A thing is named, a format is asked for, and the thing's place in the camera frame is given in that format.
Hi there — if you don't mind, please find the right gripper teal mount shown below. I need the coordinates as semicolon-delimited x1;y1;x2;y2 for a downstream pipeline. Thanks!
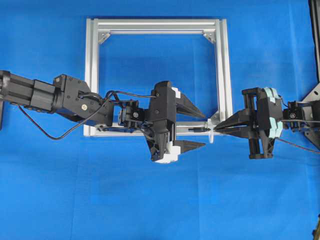
215;87;283;159

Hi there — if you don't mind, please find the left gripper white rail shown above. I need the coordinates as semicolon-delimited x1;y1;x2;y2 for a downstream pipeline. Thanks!
145;81;206;164

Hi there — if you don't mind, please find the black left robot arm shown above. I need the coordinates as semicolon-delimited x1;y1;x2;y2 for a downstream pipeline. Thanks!
0;70;204;164

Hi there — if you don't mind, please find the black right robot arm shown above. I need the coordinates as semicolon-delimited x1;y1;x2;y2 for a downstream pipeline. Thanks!
214;87;320;159

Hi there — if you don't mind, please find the black object at left edge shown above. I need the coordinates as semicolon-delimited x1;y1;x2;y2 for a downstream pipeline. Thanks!
0;100;4;130

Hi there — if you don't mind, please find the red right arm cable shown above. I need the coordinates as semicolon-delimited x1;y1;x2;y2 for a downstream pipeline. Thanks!
276;137;320;153

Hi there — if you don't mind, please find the aluminium extrusion frame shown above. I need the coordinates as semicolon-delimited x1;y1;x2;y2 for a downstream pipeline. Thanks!
85;18;233;136

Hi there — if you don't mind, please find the black rail at right edge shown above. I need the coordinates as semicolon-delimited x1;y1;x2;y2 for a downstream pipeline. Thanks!
308;0;320;82

